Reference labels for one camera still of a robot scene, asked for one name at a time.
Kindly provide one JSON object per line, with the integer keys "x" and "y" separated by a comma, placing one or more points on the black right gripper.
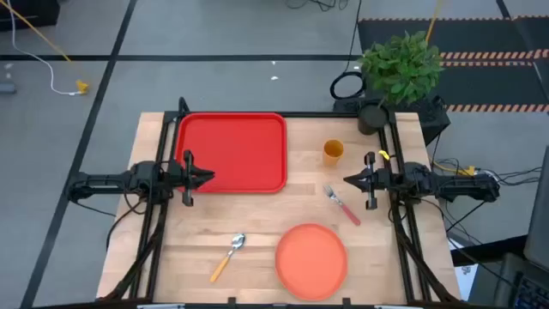
{"x": 371, "y": 199}

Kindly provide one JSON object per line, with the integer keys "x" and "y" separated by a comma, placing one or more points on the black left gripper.
{"x": 187, "y": 197}

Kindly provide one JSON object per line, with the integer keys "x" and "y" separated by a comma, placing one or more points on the orange plastic cup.
{"x": 333, "y": 152}

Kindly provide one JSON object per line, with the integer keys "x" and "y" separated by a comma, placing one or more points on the orange round plate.
{"x": 311, "y": 262}

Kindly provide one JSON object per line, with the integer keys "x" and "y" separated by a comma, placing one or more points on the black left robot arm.
{"x": 107, "y": 181}

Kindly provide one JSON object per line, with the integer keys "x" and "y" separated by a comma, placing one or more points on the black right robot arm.
{"x": 450, "y": 186}

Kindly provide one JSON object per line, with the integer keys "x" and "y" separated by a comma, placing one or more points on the red plastic tray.
{"x": 240, "y": 150}

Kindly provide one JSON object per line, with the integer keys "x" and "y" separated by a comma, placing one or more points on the yellow tag on gripper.
{"x": 384, "y": 155}

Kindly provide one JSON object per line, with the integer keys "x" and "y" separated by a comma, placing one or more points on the green potted plant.
{"x": 403, "y": 68}

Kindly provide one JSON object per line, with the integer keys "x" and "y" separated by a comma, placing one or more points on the white printed sheet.
{"x": 465, "y": 274}

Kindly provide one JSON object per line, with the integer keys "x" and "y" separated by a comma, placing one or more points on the black hazard-striped floor mat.
{"x": 472, "y": 38}

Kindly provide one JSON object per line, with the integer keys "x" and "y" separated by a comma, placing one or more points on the dark monitor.
{"x": 540, "y": 214}

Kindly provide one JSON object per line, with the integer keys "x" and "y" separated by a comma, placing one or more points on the black keyboard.
{"x": 534, "y": 296}

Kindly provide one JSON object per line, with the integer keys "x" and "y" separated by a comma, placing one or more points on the small grey floor object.
{"x": 6, "y": 88}

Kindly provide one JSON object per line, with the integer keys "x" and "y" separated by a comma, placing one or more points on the black box on floor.
{"x": 47, "y": 10}

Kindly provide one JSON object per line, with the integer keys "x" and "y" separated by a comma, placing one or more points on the black aluminium table frame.
{"x": 321, "y": 114}

